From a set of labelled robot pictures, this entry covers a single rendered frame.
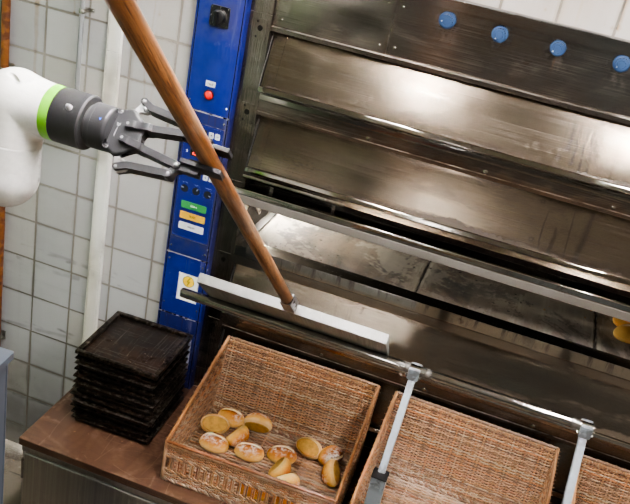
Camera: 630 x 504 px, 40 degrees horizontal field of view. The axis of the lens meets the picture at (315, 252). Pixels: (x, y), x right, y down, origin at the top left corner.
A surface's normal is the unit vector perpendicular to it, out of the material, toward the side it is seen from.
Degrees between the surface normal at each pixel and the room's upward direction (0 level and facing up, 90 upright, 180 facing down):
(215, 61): 90
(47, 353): 90
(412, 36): 90
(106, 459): 0
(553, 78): 90
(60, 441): 0
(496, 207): 70
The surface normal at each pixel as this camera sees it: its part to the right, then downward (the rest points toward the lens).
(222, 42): -0.30, 0.37
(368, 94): -0.22, 0.05
